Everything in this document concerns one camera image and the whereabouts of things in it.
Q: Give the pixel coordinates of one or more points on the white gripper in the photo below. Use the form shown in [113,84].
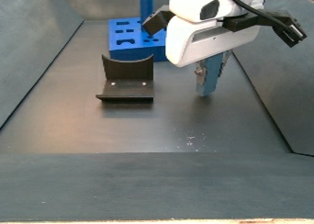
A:
[196,35]

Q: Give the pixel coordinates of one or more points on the light blue rectangle block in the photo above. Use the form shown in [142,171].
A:
[211,72]

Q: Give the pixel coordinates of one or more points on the blue shape sorter board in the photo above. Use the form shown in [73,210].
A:
[131,43]

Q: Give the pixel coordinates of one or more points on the dark blue cylinder peg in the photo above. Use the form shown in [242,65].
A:
[146,9]

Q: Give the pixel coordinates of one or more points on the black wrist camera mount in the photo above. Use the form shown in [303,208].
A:
[279,20]

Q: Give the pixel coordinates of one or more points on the black curved bracket stand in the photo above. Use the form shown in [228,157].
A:
[128,80]

